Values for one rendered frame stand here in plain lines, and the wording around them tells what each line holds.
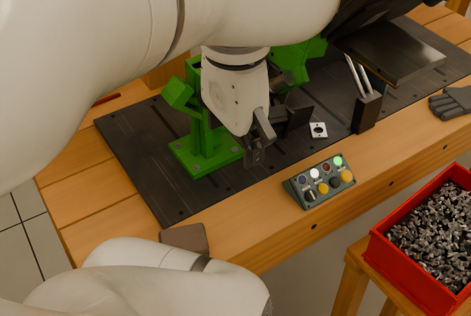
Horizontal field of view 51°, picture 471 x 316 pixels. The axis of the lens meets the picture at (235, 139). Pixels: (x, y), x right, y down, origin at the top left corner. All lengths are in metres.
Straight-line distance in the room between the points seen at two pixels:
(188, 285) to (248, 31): 0.24
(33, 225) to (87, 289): 2.04
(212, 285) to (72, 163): 0.85
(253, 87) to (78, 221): 0.70
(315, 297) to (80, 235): 1.14
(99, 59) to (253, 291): 0.39
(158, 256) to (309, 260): 1.57
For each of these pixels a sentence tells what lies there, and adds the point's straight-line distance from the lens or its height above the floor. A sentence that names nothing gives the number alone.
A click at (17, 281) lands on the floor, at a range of 2.23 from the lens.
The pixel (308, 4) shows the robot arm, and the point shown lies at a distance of 0.44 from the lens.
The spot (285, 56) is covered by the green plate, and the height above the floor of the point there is 1.10.
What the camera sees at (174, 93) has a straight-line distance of 1.06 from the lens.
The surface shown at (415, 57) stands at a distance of 1.23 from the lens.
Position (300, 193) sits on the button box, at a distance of 1.12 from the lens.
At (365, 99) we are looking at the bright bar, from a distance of 1.26.
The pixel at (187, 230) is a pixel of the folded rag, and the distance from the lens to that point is 1.06.
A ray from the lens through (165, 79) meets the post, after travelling 1.47.
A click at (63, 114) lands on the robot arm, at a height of 1.66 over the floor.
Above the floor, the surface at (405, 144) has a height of 0.90.
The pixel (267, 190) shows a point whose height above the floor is 0.90.
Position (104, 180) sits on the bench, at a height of 0.88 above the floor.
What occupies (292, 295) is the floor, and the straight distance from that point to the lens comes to 2.04.
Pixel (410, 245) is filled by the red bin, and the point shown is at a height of 0.88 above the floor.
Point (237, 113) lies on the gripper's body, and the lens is 0.60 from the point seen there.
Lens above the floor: 1.80
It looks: 45 degrees down
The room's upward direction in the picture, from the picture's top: straight up
